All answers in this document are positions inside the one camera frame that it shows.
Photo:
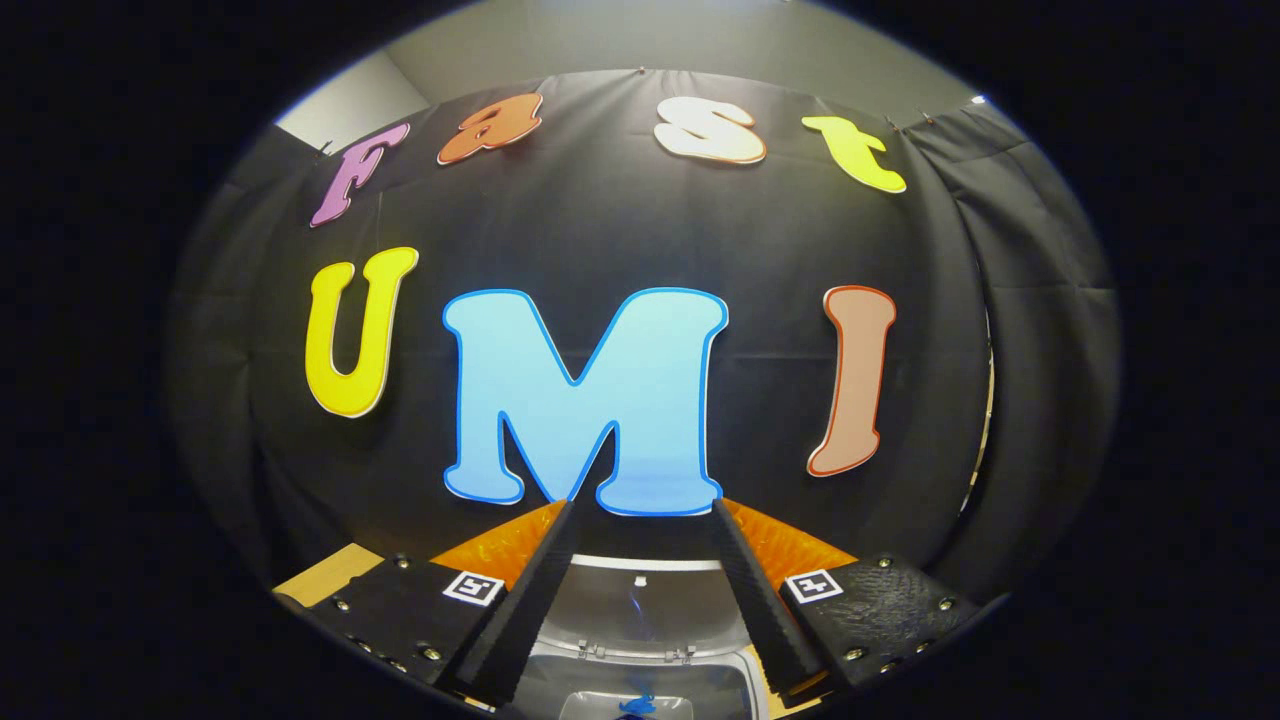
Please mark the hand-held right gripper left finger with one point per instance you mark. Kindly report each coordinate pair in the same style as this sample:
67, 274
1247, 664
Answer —
535, 610

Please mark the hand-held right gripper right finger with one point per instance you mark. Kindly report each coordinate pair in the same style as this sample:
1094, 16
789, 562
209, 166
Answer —
760, 610

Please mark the white desktop garbage bin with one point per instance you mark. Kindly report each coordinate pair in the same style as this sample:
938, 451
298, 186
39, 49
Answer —
640, 620

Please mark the wooden desktop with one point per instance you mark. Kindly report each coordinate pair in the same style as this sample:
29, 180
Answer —
330, 575

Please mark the black backdrop cloth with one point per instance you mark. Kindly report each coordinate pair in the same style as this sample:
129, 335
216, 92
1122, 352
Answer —
760, 400

